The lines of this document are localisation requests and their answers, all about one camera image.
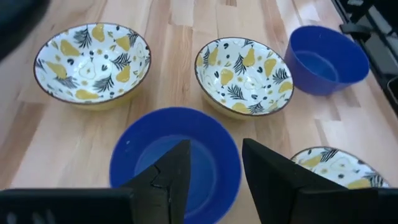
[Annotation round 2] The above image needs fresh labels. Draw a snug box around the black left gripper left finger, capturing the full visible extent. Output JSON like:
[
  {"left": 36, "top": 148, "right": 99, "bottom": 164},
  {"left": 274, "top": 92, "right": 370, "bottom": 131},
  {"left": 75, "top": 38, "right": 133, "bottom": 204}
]
[{"left": 121, "top": 139, "right": 192, "bottom": 224}]

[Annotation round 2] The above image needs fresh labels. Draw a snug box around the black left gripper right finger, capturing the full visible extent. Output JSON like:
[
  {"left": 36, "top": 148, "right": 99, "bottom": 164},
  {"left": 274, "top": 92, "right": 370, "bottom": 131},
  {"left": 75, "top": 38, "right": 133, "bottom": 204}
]
[{"left": 241, "top": 138, "right": 348, "bottom": 224}]

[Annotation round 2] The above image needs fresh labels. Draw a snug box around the blue plastic bowl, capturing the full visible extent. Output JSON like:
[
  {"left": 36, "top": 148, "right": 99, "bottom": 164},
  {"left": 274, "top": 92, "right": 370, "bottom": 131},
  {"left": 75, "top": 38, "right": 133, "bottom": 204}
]
[
  {"left": 283, "top": 24, "right": 371, "bottom": 96},
  {"left": 108, "top": 106, "right": 243, "bottom": 224}
]

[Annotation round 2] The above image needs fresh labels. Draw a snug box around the yellow pear-patterned ceramic bowl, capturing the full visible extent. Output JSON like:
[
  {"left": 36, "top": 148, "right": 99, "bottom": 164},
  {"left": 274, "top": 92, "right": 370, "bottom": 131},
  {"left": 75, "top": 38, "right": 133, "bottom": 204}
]
[
  {"left": 290, "top": 146, "right": 391, "bottom": 190},
  {"left": 194, "top": 36, "right": 295, "bottom": 121},
  {"left": 33, "top": 22, "right": 152, "bottom": 111}
]

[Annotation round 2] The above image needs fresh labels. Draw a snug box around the black metal rail frame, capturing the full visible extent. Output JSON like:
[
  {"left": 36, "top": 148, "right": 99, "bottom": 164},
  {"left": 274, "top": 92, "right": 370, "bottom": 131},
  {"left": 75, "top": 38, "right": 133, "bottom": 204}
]
[{"left": 331, "top": 0, "right": 398, "bottom": 116}]

